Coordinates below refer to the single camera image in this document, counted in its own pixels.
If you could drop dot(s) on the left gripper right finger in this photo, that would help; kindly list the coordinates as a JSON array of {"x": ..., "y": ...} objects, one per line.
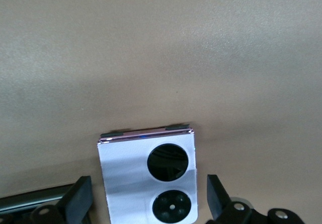
[{"x": 219, "y": 198}]

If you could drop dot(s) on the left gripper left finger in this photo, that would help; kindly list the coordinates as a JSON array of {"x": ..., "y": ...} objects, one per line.
[{"x": 75, "y": 198}]

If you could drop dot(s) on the lavender flip phone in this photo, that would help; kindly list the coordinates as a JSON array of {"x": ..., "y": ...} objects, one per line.
[{"x": 125, "y": 163}]

